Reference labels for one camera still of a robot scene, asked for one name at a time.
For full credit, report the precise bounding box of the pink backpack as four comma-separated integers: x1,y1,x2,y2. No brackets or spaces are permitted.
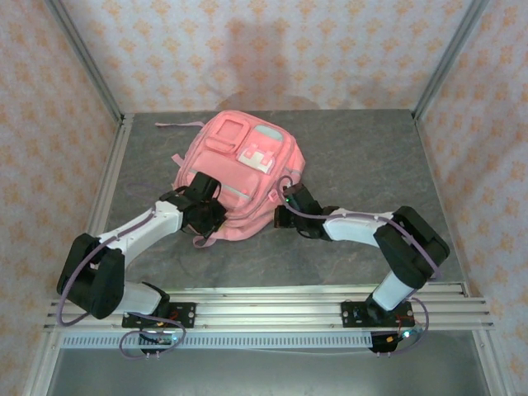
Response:
154,109,307,248

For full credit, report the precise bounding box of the grey metal lower panel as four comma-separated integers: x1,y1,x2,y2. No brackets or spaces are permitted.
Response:
45,348,492,396

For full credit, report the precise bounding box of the aluminium side rail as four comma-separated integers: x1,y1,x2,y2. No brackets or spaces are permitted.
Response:
65,114,135,298

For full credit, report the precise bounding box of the aluminium rail frame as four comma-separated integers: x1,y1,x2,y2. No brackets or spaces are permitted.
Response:
43,281,495,333

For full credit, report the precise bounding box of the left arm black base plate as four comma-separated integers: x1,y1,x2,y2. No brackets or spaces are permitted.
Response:
122,302,197,330

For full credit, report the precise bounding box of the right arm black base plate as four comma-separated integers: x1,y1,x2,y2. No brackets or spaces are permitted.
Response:
341,299,415,329

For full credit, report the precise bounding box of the white slotted cable duct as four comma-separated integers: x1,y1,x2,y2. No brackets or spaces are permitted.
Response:
60,332,375,350

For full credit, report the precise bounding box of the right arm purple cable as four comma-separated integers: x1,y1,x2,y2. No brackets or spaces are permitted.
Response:
276,176,442,359

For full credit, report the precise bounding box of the aluminium corner post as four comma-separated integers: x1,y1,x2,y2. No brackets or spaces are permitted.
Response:
43,0,125,125
412,0,492,121

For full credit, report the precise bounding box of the aluminium frame leg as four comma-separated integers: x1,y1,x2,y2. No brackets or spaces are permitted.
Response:
473,329,516,396
22,332,63,396

